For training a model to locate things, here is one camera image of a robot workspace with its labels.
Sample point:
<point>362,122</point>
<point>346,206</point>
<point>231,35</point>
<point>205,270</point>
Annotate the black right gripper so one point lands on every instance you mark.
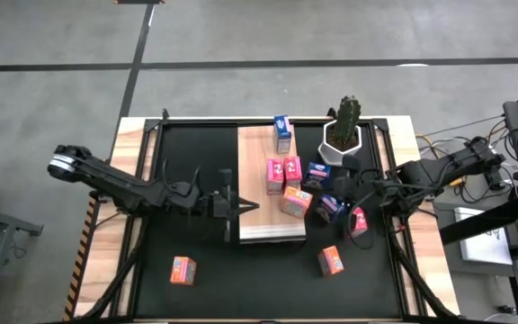
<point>376,189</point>

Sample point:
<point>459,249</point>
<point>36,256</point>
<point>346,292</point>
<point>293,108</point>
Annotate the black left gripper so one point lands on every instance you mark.
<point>210,206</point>

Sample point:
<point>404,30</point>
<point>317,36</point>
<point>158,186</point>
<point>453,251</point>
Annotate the blue Frosted Flakes cereal box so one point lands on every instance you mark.
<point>329,209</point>
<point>317,175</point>
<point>282,133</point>

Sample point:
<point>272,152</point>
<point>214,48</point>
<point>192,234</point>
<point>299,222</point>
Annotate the red Froot Loops cereal box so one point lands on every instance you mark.
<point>275,175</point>
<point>292,171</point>
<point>359,222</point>

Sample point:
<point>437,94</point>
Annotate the orange Mini-Wheats cereal box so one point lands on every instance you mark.
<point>330,260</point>
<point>183,270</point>
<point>296,202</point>

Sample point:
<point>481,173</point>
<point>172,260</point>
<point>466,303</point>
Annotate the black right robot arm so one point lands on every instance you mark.
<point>443,168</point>

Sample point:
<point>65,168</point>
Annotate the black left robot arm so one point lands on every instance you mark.
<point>119,186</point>

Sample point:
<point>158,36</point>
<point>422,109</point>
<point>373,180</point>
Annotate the black metal wood-top shelf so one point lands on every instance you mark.
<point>254,216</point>

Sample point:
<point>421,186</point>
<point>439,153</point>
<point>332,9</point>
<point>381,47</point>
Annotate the white hexagonal plant pot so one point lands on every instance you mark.
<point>331,155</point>

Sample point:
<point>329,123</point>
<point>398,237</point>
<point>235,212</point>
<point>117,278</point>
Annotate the black metal beam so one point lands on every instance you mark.
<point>488,220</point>

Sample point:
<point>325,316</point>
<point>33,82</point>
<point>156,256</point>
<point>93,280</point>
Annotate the white desk pad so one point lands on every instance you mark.
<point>484,245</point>

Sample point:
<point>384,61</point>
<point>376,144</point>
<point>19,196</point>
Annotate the orange-black hazard tape strip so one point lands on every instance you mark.
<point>79,265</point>

